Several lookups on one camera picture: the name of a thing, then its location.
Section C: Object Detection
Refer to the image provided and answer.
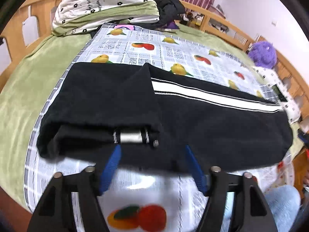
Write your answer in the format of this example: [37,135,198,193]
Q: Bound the folded white green quilt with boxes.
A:
[52,0,159,36]

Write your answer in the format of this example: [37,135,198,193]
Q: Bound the black pants with white stripe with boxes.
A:
[37,62,293,173]

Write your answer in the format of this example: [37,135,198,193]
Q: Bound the wooden bed frame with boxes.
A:
[0,0,309,194]

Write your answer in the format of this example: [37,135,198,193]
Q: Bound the fruit print plastic tablecloth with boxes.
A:
[23,22,295,232]

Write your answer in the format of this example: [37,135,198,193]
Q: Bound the purple plush toy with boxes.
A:
[248,41,277,69]

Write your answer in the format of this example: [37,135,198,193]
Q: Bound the black clothes pile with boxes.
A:
[141,0,186,32]

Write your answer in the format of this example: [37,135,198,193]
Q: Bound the white black patterned pillow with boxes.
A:
[253,67,301,124]

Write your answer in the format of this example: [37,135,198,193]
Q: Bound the green bed blanket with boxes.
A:
[0,22,305,203]

